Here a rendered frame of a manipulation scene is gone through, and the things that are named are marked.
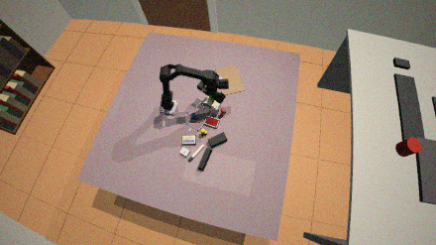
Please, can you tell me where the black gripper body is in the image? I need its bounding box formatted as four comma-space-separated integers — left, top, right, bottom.
197, 80, 226, 103

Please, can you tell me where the cream inspection card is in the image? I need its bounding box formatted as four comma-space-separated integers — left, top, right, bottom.
204, 96, 220, 110

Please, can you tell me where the tan flat board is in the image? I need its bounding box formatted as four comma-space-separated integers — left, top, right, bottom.
216, 64, 245, 95

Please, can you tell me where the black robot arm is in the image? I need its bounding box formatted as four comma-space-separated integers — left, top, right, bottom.
160, 64, 229, 110

